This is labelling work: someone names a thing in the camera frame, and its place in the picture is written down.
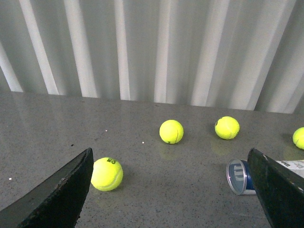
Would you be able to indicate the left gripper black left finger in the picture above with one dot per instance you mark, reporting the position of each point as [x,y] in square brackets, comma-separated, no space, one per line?
[56,202]

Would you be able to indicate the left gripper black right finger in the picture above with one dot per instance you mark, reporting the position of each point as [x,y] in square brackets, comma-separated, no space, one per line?
[279,190]

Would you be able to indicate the clear Wilson tennis ball can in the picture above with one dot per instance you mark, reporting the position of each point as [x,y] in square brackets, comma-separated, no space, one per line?
[239,178]

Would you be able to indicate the yellow tennis ball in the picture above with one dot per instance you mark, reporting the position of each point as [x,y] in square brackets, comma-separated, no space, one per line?
[298,138]
[107,174]
[227,127]
[171,131]

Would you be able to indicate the leftmost yellow tennis ball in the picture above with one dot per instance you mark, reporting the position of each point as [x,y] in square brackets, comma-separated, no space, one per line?
[107,174]

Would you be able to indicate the white pleated curtain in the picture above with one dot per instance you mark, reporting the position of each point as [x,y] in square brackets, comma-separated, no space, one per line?
[241,54]

